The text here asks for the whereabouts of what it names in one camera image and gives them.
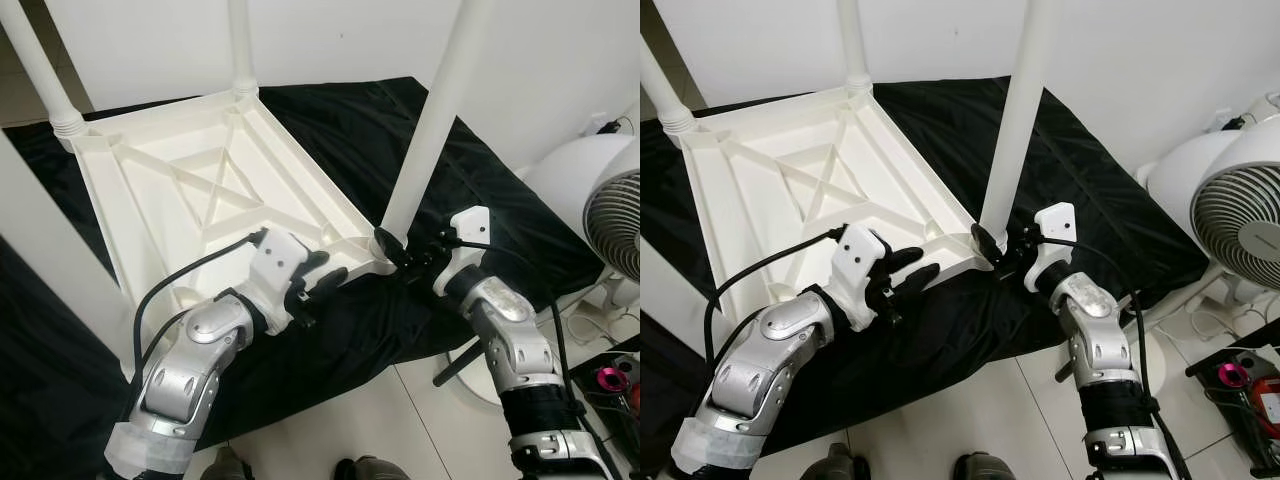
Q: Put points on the pink and black hair dryer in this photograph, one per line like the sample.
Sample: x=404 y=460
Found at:
x=1232 y=376
x=610 y=380

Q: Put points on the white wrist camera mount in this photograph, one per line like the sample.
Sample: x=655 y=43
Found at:
x=860 y=250
x=1058 y=220
x=275 y=255
x=470 y=225

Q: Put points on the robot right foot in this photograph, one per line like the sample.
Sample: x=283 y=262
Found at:
x=372 y=470
x=982 y=468

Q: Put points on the white plastic table top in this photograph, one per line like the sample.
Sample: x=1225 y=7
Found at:
x=180 y=170
x=780 y=170

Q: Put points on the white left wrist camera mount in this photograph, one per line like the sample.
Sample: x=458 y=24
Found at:
x=860 y=250
x=275 y=255

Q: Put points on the black metal table frame bar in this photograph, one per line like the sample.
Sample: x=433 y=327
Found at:
x=455 y=368
x=1067 y=372

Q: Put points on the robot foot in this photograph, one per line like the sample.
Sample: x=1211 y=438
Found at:
x=982 y=468
x=836 y=466
x=372 y=470
x=225 y=466

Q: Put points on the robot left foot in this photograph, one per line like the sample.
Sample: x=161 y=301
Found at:
x=225 y=466
x=836 y=466

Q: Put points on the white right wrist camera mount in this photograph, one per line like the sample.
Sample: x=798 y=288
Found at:
x=470 y=225
x=1058 y=220

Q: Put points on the white standing fan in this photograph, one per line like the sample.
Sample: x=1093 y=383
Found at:
x=1190 y=170
x=570 y=170

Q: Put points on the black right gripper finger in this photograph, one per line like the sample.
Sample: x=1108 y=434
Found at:
x=990 y=243
x=390 y=247

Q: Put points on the black cloth table cover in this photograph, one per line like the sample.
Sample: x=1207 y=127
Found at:
x=950 y=130
x=350 y=130

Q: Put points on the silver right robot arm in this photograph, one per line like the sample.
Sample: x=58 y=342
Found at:
x=515 y=330
x=1095 y=330

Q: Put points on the red box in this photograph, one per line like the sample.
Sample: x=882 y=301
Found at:
x=1268 y=405

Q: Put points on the white wall power socket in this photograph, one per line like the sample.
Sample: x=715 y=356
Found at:
x=1226 y=122
x=605 y=127

